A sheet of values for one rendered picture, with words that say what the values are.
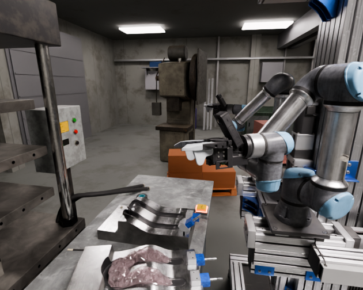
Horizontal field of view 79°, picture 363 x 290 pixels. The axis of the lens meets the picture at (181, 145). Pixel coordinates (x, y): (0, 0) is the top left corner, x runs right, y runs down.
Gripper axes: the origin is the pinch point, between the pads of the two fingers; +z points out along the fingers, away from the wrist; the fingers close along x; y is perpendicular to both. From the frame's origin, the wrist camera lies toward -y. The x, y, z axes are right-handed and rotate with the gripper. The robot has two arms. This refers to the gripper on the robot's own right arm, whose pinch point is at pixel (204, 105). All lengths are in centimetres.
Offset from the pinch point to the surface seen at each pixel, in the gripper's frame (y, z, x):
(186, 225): 42, -33, -83
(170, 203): 58, -1, -56
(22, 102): -23, 41, -109
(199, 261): 47, -47, -95
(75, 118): -4, 58, -76
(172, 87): 18, 179, 196
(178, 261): 48, -39, -99
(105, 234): 48, 5, -105
